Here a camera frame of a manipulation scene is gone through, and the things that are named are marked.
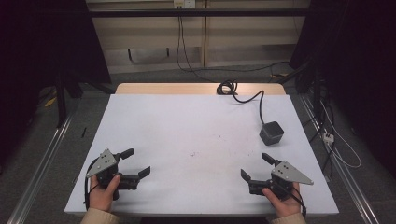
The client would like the aluminium floor rail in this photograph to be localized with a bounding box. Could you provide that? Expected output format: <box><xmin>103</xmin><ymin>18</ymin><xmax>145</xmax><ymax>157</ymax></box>
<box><xmin>7</xmin><ymin>108</ymin><xmax>78</xmax><ymax>224</ymax></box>
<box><xmin>299</xmin><ymin>93</ymin><xmax>381</xmax><ymax>224</ymax></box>

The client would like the black cube device cable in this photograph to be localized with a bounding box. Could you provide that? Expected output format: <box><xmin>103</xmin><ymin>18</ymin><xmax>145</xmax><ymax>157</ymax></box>
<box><xmin>216</xmin><ymin>79</ymin><xmax>266</xmax><ymax>125</ymax></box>

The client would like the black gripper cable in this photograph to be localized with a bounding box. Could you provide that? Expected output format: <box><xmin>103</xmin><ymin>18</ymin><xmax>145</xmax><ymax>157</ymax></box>
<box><xmin>83</xmin><ymin>158</ymin><xmax>101</xmax><ymax>211</ymax></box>
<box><xmin>273</xmin><ymin>181</ymin><xmax>308</xmax><ymax>218</ymax></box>

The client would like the white power strip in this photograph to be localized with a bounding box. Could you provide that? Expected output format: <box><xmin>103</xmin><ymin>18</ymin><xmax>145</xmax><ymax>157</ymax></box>
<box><xmin>322</xmin><ymin>132</ymin><xmax>335</xmax><ymax>146</ymax></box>

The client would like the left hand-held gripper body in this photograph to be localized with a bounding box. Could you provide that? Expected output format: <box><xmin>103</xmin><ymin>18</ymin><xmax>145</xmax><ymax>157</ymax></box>
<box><xmin>86</xmin><ymin>148</ymin><xmax>140</xmax><ymax>201</ymax></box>

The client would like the black horizontal bar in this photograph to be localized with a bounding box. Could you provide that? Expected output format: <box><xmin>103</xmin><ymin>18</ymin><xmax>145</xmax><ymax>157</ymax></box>
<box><xmin>88</xmin><ymin>7</ymin><xmax>312</xmax><ymax>19</ymax></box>

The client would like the black metal stand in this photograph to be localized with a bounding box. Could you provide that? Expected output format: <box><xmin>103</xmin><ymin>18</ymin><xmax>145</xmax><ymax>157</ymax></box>
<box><xmin>276</xmin><ymin>59</ymin><xmax>335</xmax><ymax>175</ymax></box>
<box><xmin>53</xmin><ymin>69</ymin><xmax>84</xmax><ymax>129</ymax></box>

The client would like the white wall socket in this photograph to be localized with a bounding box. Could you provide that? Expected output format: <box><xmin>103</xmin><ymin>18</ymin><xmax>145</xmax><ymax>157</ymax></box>
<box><xmin>173</xmin><ymin>0</ymin><xmax>197</xmax><ymax>9</ymax></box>

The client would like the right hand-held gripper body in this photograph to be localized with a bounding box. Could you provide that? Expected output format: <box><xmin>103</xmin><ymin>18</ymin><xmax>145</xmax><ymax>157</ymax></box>
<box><xmin>247</xmin><ymin>160</ymin><xmax>315</xmax><ymax>202</ymax></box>

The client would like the white table sheet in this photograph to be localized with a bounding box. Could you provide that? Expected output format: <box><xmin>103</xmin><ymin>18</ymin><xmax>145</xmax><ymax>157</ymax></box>
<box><xmin>64</xmin><ymin>93</ymin><xmax>340</xmax><ymax>217</ymax></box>

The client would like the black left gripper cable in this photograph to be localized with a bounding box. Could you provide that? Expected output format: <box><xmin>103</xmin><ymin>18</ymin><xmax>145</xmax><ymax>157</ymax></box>
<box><xmin>83</xmin><ymin>158</ymin><xmax>101</xmax><ymax>211</ymax></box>

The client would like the white cable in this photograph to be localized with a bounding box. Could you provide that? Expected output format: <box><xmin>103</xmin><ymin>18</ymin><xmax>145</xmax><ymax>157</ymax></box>
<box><xmin>319</xmin><ymin>100</ymin><xmax>362</xmax><ymax>170</ymax></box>

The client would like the black hanging wall cable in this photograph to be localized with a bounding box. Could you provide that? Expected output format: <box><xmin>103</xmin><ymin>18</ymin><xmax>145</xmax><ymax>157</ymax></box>
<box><xmin>176</xmin><ymin>15</ymin><xmax>291</xmax><ymax>83</ymax></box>

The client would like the dark curtain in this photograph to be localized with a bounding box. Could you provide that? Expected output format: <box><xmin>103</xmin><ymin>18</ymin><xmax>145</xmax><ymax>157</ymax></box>
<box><xmin>289</xmin><ymin>0</ymin><xmax>396</xmax><ymax>175</ymax></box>
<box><xmin>0</xmin><ymin>0</ymin><xmax>112</xmax><ymax>162</ymax></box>

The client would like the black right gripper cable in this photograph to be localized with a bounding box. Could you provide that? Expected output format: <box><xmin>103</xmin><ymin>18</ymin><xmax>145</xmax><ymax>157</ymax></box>
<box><xmin>273</xmin><ymin>181</ymin><xmax>308</xmax><ymax>218</ymax></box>

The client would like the black cube device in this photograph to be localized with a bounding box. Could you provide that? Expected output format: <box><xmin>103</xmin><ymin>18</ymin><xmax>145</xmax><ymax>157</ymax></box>
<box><xmin>259</xmin><ymin>120</ymin><xmax>285</xmax><ymax>147</ymax></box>

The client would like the person's left hand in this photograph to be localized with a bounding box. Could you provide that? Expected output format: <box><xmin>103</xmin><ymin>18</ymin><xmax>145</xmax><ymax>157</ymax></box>
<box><xmin>89</xmin><ymin>174</ymin><xmax>122</xmax><ymax>214</ymax></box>

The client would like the yellow floor tape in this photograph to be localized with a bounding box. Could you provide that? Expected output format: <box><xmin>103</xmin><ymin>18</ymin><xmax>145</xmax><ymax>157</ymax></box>
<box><xmin>44</xmin><ymin>90</ymin><xmax>58</xmax><ymax>108</ymax></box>

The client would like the person's right hand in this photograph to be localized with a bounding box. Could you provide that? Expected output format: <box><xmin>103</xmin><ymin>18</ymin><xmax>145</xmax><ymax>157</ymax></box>
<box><xmin>262</xmin><ymin>182</ymin><xmax>302</xmax><ymax>218</ymax></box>

